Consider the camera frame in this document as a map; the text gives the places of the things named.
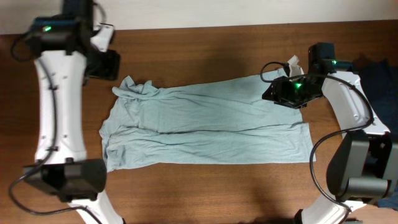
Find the light teal t-shirt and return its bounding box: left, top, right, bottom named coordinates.
left=99, top=75, right=313, bottom=171

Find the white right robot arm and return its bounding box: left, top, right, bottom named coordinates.
left=261, top=59, right=397, bottom=224

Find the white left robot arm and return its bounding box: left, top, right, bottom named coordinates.
left=22, top=13, right=124, bottom=223

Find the dark blue folded garment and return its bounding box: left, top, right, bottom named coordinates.
left=357, top=58, right=398, bottom=209

